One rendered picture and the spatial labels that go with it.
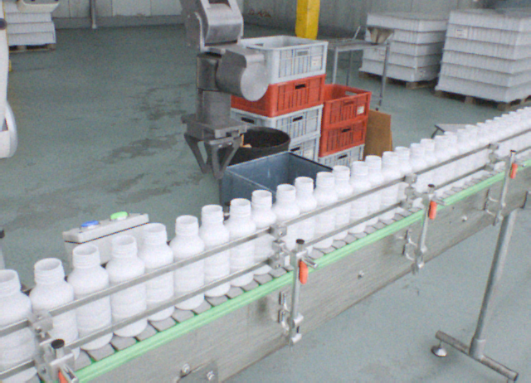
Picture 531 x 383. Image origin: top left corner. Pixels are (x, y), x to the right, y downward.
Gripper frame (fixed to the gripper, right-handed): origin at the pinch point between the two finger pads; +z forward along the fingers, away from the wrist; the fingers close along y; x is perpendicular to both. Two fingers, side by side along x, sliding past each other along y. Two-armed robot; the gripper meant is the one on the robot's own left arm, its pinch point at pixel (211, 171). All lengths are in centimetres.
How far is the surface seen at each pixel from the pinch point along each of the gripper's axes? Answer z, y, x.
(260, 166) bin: 32, 59, -67
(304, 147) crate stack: 86, 176, -220
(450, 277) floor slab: 124, 44, -205
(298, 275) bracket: 19.7, -11.5, -11.5
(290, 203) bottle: 9.8, -2.7, -17.5
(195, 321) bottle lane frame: 24.1, -6.0, 7.8
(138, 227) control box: 13.4, 12.1, 7.8
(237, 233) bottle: 12.0, -2.9, -3.8
